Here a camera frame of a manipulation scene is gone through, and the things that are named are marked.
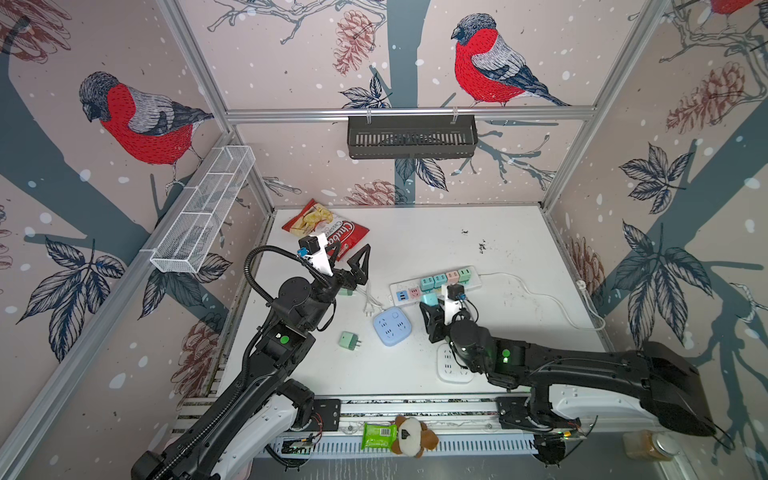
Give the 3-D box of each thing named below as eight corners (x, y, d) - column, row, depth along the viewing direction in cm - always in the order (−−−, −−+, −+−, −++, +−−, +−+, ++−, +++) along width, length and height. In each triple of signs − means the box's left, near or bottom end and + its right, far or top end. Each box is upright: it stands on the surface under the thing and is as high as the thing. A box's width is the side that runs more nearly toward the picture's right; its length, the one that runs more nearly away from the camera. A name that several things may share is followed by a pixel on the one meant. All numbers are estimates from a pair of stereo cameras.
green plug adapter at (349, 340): (337, 344, 87) (336, 342, 85) (344, 331, 89) (343, 329, 88) (356, 352, 85) (355, 350, 84) (362, 339, 88) (362, 336, 86)
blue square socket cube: (385, 351, 86) (385, 347, 83) (369, 321, 92) (369, 316, 89) (415, 334, 89) (416, 330, 87) (398, 306, 95) (398, 301, 93)
